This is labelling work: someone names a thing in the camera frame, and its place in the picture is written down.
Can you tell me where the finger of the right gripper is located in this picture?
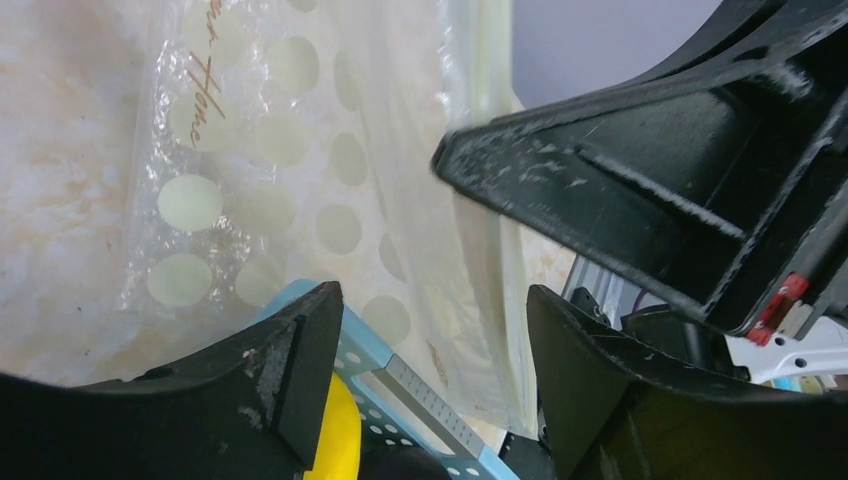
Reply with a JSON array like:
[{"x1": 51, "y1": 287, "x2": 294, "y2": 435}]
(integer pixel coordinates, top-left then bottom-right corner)
[{"x1": 432, "y1": 1, "x2": 847, "y2": 335}]

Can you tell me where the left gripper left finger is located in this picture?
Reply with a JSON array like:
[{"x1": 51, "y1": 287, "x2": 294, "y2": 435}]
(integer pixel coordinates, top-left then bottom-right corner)
[{"x1": 1, "y1": 282, "x2": 344, "y2": 479}]

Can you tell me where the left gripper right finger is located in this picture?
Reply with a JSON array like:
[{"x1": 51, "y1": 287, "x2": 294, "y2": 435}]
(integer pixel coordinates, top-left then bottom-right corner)
[{"x1": 526, "y1": 285, "x2": 847, "y2": 479}]

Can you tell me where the yellow banana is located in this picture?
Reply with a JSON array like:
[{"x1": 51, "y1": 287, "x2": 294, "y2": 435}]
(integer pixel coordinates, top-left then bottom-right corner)
[{"x1": 303, "y1": 374, "x2": 362, "y2": 480}]

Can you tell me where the blue plastic basket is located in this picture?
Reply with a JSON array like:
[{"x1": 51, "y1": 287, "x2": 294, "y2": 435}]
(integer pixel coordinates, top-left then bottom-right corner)
[{"x1": 254, "y1": 278, "x2": 521, "y2": 480}]

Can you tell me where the clear dotted zip bag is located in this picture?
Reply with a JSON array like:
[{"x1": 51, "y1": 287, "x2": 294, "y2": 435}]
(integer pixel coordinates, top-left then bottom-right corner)
[{"x1": 116, "y1": 1, "x2": 573, "y2": 438}]

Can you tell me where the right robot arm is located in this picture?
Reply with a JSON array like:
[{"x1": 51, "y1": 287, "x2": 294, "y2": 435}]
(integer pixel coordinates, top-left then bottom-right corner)
[{"x1": 432, "y1": 1, "x2": 847, "y2": 383}]

